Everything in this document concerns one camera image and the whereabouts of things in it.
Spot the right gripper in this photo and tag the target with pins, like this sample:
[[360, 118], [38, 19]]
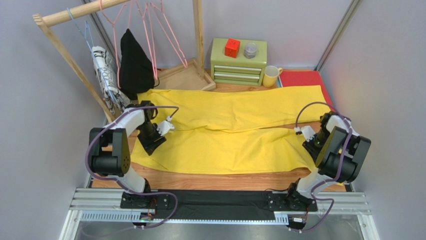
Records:
[[311, 149]]

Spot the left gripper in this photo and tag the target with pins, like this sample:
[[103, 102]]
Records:
[[150, 145]]

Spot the yellow trousers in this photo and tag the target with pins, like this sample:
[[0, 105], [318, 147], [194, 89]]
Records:
[[231, 133]]

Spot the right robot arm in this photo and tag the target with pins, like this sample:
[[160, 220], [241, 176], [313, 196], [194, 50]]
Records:
[[338, 153]]

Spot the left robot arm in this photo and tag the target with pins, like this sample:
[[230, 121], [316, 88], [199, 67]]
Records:
[[108, 156]]

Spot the white patterned garment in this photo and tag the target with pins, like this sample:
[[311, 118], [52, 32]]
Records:
[[123, 100]]

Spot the black garment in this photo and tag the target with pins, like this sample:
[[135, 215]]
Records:
[[136, 74]]

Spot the red folder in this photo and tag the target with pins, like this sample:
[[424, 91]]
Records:
[[292, 78]]

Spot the black base cloth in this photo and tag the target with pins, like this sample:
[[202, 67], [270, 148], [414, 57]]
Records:
[[227, 205]]

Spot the yellow mug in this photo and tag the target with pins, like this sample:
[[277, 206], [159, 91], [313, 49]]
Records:
[[271, 74]]

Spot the green mini drawer chest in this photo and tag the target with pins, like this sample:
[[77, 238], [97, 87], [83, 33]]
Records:
[[239, 70]]

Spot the red cube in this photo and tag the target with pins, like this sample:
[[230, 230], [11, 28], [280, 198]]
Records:
[[232, 48]]

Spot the wooden clothes rack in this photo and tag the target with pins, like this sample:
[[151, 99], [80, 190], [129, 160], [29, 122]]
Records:
[[179, 77]]

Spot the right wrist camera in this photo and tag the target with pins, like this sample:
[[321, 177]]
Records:
[[307, 132]]

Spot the aluminium base frame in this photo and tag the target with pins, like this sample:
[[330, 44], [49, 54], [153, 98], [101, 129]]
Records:
[[103, 205]]

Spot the blue wire hanger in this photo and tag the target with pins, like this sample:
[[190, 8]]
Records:
[[85, 36]]

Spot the pink wire hanger right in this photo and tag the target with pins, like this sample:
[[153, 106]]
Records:
[[167, 29]]

